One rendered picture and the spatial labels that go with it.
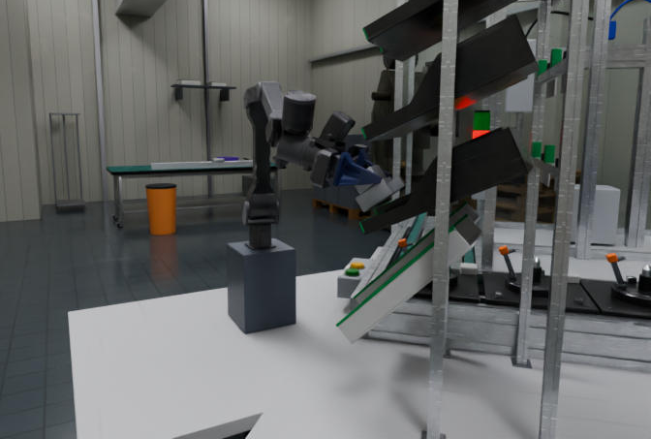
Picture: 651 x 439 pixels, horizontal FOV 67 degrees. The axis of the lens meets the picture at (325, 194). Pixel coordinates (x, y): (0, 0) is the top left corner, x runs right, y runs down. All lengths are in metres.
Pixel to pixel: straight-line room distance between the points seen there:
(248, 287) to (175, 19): 8.87
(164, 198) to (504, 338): 5.52
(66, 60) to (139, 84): 1.18
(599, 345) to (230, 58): 9.32
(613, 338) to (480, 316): 0.27
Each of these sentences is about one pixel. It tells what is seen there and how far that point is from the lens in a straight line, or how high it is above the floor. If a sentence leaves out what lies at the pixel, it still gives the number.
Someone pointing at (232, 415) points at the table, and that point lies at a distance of 0.98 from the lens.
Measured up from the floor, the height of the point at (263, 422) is 0.86.
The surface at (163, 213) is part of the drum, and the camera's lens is 6.43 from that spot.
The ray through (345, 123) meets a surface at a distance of 0.87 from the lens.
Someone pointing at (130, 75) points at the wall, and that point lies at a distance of 9.65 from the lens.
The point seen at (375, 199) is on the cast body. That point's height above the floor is 1.25.
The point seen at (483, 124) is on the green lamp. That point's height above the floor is 1.38.
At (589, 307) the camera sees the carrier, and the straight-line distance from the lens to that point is 1.29.
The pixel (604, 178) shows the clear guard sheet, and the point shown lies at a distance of 2.72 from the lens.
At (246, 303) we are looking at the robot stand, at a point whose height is 0.94.
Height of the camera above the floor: 1.37
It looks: 8 degrees down
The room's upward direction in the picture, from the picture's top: straight up
